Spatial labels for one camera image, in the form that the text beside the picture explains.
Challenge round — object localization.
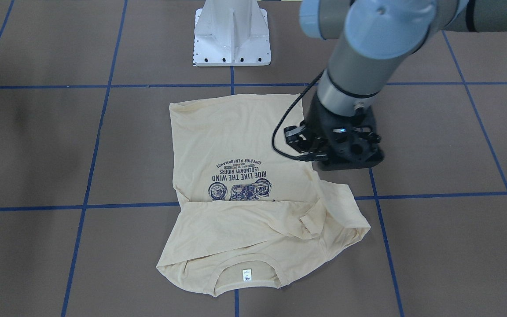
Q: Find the cream long-sleeve printed shirt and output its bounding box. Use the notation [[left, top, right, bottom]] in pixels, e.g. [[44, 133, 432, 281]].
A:
[[156, 94, 371, 297]]

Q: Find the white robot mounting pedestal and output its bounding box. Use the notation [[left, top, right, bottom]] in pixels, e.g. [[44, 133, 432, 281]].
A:
[[193, 0, 272, 67]]

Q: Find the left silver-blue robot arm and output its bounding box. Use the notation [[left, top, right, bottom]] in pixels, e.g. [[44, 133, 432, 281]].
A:
[[273, 0, 507, 170]]

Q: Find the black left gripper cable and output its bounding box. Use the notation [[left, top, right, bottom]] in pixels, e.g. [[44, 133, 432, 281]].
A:
[[271, 70, 324, 162]]

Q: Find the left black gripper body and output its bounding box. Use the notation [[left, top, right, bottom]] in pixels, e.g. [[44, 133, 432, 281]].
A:
[[283, 96, 385, 171]]

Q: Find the brown paper table cover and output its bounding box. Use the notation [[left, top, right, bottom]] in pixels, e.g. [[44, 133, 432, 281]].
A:
[[0, 0, 507, 317]]

